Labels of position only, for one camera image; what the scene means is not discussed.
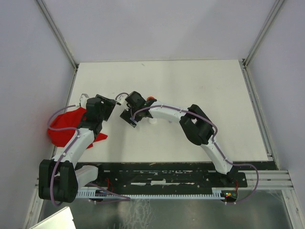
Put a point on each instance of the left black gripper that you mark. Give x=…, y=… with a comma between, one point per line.
x=108, y=104

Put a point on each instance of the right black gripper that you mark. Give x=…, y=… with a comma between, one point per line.
x=126, y=116

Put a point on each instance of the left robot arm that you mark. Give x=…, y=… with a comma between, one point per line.
x=59, y=180

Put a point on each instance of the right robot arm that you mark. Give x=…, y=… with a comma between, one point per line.
x=197, y=127

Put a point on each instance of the white earbud charging case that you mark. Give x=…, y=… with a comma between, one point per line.
x=152, y=121

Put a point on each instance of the red cloth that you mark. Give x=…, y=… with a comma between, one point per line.
x=64, y=126

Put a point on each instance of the white box corner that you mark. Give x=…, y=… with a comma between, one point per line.
x=62, y=219

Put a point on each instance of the circuit board with leds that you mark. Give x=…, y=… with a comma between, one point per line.
x=230, y=196

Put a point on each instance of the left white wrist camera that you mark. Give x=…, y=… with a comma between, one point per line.
x=82, y=101

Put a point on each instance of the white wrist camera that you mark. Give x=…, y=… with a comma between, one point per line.
x=120, y=99
x=82, y=101

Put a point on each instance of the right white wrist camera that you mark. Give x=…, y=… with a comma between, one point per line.
x=120, y=99

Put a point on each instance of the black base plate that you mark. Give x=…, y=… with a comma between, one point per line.
x=162, y=178

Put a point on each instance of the left aluminium corner post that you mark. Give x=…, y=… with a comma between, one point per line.
x=56, y=31

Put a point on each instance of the aluminium corner post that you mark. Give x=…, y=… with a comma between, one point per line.
x=268, y=23
x=56, y=31

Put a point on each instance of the white slotted cable duct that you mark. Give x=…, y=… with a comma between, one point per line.
x=94, y=193

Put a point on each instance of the right aluminium corner post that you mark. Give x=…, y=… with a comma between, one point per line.
x=268, y=23

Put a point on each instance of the aluminium frame rail front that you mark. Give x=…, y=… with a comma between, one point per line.
x=259, y=180

